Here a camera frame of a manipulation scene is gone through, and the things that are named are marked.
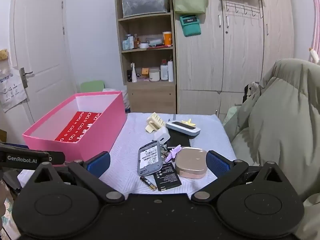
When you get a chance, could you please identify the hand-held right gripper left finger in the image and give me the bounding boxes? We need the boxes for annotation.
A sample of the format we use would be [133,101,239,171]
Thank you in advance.
[15,151,125,204]

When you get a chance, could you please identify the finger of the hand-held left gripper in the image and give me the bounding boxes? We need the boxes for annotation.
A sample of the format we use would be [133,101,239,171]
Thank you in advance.
[0,142,66,168]

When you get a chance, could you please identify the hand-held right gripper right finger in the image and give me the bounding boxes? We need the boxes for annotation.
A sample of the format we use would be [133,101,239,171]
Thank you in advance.
[191,150,298,204]

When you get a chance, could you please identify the pink cardboard box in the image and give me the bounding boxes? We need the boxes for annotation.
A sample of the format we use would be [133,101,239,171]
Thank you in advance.
[22,91,127,164]

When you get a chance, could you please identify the pink compact case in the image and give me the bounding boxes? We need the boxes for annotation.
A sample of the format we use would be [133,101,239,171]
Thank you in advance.
[175,147,208,179]

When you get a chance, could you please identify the purple hair clip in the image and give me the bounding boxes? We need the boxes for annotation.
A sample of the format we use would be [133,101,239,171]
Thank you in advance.
[165,145,182,162]

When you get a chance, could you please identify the grey white portable device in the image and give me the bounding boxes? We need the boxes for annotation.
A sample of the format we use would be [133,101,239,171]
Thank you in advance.
[165,121,201,137]

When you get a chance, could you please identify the grey pocket router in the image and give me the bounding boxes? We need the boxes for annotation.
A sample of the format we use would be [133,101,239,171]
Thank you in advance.
[137,140,163,177]

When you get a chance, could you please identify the white charger plug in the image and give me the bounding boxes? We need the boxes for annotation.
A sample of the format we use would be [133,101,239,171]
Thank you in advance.
[153,126,171,143]

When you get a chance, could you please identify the cream hair claw clip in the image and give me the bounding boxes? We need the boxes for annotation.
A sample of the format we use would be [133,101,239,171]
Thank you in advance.
[145,112,166,133]

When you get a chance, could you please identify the red patterned liner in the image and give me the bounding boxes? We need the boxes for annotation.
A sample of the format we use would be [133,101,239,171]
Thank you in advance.
[54,111,102,143]

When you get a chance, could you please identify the white quilted mat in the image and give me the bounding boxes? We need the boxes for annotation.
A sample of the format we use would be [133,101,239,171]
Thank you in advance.
[17,112,237,196]

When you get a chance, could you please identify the black flat case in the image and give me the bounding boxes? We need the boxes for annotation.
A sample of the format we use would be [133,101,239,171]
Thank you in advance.
[166,129,192,148]

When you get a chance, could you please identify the metal keys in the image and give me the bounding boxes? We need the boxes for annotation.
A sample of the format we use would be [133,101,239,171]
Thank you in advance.
[160,144,171,158]

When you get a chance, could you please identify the white printed paper bag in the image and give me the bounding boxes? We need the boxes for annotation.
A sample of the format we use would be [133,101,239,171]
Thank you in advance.
[0,69,28,113]

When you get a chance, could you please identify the green puffer jacket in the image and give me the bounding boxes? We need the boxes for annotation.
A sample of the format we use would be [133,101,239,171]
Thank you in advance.
[222,58,320,240]

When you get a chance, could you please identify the light green board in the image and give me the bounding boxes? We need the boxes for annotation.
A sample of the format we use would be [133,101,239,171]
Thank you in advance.
[80,80,107,94]

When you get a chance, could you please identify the wooden bookshelf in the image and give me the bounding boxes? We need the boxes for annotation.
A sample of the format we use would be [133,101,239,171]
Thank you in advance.
[114,0,177,114]

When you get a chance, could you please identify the white jar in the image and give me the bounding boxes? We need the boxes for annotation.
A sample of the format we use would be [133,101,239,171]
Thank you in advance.
[149,67,161,82]

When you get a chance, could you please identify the white bottle red cap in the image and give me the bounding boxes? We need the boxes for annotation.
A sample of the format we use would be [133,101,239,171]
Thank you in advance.
[160,59,169,81]

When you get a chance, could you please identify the light wooden wardrobe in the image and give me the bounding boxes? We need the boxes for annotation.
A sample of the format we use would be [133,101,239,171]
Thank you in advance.
[172,0,296,121]

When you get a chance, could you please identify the white door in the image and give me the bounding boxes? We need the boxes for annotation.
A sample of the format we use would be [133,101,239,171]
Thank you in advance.
[12,0,78,123]

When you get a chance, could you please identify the blue white box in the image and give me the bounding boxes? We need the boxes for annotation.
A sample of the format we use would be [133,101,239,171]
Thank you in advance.
[122,34,135,51]

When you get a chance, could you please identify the orange cup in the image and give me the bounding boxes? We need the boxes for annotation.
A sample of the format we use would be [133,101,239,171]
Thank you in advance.
[163,31,173,47]

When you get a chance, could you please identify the teal hanging pouch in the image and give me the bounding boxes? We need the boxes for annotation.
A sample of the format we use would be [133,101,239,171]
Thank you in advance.
[180,14,202,37]

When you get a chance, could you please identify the metal hook rack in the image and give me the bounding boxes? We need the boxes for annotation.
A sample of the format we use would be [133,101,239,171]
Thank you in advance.
[223,0,265,18]

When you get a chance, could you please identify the green hanging pouch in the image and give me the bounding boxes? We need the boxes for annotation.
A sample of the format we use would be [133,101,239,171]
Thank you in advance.
[172,0,209,14]

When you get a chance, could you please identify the grey clear storage bin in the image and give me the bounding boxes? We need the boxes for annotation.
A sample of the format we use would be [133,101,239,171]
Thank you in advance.
[122,0,168,18]

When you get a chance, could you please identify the pink curtain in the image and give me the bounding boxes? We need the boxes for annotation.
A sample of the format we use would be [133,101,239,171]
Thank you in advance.
[310,0,320,63]

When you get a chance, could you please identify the metal door handle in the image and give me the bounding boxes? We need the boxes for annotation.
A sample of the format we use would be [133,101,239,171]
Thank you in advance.
[19,67,34,89]

